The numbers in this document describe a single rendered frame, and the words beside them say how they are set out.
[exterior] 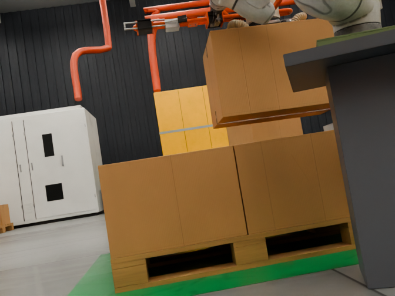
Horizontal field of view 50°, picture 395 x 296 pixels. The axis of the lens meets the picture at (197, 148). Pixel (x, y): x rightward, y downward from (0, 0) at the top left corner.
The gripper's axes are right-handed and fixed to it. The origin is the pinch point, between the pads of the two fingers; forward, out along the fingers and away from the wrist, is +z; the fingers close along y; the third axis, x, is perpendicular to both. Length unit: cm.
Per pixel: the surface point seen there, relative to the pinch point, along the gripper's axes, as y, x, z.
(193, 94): -112, 70, 726
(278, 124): 39, 80, 177
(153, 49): -237, -2, 753
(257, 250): 113, -1, -20
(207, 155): 68, -16, -19
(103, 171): 68, -62, -20
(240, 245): 109, -8, -20
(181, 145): -2, 25, 727
